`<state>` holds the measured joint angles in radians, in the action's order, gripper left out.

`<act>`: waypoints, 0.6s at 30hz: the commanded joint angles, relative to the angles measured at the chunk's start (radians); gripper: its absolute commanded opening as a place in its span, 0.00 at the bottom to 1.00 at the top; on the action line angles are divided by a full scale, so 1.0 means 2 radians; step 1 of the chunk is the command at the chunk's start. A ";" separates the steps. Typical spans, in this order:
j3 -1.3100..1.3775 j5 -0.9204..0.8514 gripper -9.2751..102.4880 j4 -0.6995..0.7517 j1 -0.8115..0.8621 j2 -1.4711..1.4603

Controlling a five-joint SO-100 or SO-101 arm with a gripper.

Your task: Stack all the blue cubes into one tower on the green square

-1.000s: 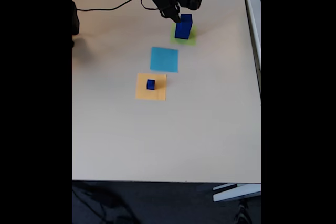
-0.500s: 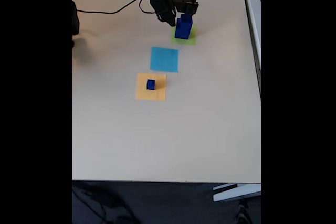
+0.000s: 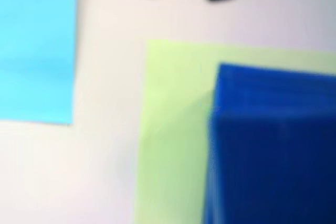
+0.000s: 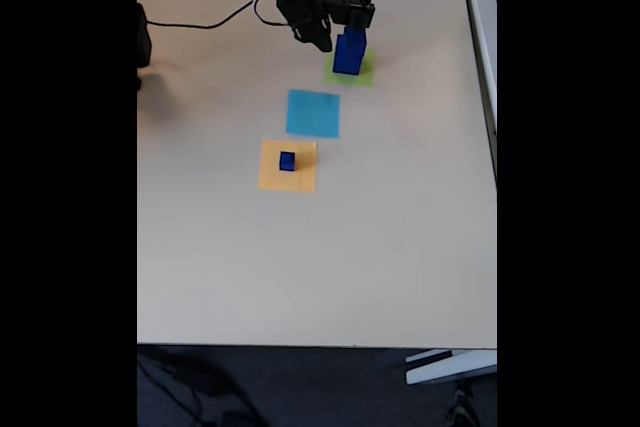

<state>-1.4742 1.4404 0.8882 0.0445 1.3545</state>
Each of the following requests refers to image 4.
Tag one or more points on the white desk with dark edge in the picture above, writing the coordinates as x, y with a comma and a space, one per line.
482, 22

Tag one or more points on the green paper square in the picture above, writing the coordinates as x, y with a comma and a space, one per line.
368, 69

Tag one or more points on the medium blue cube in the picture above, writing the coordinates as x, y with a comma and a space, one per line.
352, 42

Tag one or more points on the orange paper square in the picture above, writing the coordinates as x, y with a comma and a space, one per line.
272, 179

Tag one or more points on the light blue paper square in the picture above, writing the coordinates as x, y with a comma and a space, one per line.
312, 114

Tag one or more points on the small blue cube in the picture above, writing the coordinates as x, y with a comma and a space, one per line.
287, 164

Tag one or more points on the large blue cube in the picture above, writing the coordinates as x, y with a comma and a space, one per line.
347, 63

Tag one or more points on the tiny blue cube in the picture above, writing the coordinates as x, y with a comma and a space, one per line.
286, 155

